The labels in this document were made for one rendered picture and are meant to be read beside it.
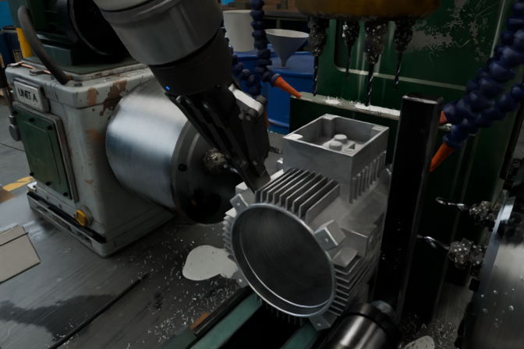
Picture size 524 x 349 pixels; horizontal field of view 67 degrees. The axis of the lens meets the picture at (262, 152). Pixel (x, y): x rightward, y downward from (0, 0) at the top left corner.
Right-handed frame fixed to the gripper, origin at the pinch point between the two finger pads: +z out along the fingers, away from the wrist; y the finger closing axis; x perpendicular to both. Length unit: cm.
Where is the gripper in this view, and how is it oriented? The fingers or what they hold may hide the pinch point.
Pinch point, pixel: (253, 170)
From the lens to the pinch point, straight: 50.7
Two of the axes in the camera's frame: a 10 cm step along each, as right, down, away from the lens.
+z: 3.1, 6.2, 7.2
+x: -5.3, 7.4, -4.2
